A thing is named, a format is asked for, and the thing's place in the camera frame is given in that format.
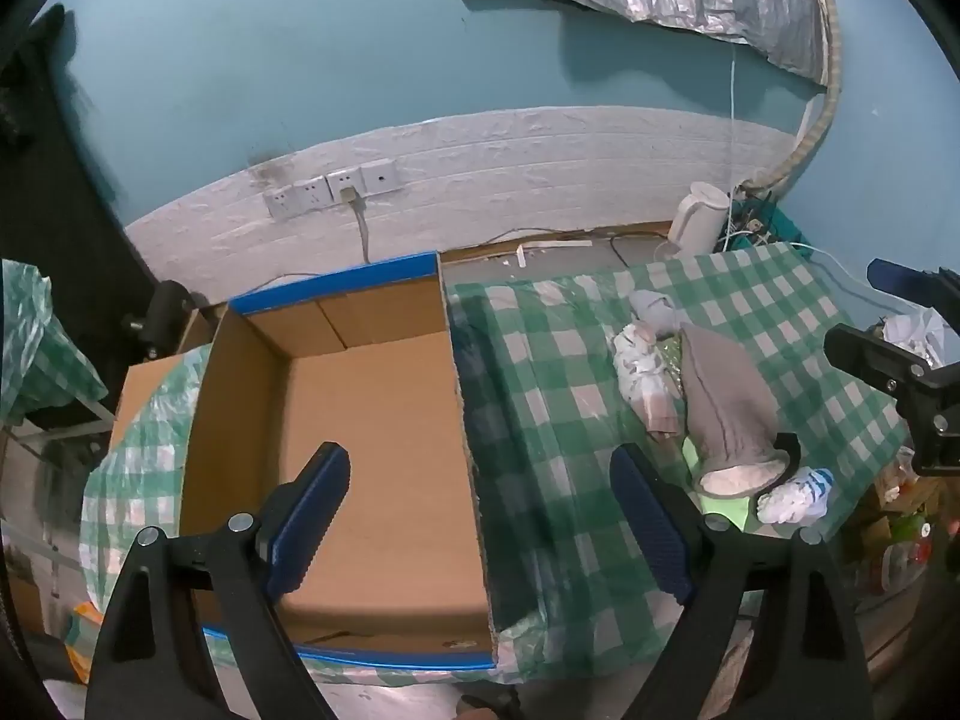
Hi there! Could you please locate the white plastic trash bag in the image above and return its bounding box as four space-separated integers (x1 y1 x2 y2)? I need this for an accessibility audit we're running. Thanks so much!
881 311 955 370

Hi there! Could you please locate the cardboard box with blue outside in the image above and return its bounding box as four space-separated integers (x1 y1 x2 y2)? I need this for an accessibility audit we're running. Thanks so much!
112 251 500 672

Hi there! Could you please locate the black cable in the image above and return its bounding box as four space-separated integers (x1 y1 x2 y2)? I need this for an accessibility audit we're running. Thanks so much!
606 227 680 265

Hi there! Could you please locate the grey brown fuzzy sock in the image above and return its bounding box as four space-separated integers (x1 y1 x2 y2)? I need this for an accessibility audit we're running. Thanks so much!
679 322 800 500

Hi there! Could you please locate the thin white cord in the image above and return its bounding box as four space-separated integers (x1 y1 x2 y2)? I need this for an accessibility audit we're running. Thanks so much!
726 45 740 188

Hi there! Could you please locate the green checkered plastic sheet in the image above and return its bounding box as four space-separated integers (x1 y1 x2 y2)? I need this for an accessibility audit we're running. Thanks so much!
0 259 110 425

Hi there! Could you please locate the grey plug cable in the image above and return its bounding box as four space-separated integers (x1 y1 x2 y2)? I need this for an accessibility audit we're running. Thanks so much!
341 187 372 263

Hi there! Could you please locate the teal plastic basket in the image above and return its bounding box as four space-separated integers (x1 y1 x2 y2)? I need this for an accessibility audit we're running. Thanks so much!
731 195 805 250

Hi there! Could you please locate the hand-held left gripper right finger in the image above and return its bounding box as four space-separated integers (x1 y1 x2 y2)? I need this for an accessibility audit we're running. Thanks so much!
609 442 875 720

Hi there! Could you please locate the white cable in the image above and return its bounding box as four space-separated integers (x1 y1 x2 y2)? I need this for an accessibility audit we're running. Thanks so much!
791 240 908 312

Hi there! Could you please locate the white plastic strip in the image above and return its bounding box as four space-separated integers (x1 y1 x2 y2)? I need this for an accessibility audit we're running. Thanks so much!
514 238 593 267

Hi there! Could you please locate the pile of colourful packaging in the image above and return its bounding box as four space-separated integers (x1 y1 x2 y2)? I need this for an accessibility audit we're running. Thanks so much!
844 446 960 605

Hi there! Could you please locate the beige pink sock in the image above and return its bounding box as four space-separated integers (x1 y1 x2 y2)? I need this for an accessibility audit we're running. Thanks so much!
643 390 689 442

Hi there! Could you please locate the white blue striped sock ball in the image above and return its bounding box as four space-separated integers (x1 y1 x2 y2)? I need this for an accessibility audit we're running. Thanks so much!
756 467 837 526

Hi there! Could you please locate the light green cloth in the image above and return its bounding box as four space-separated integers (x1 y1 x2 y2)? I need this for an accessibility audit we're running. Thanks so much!
681 439 752 533

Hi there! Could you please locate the green checkered plastic tablecloth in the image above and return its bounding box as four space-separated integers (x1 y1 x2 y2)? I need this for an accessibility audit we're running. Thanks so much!
79 244 931 687

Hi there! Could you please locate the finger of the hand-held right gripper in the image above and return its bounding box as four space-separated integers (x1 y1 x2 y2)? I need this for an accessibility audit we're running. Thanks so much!
823 324 960 477
868 259 960 310

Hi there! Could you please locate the grey sock ball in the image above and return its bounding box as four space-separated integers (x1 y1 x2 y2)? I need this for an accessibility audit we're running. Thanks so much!
628 289 682 338

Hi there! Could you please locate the green bubble wrap sheet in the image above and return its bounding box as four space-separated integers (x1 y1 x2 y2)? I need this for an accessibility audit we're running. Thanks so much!
658 334 689 392

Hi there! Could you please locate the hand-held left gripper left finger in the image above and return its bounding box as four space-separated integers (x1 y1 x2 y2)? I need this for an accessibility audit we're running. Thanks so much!
84 441 352 720

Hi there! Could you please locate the orange packet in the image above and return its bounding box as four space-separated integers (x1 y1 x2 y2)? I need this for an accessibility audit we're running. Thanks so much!
64 600 107 682

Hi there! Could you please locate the white electric kettle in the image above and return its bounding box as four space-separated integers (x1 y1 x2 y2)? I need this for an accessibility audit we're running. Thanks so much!
667 181 732 256

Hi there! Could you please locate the beige ribbed hose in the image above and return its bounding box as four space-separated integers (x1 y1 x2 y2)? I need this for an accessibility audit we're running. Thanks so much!
739 0 845 192

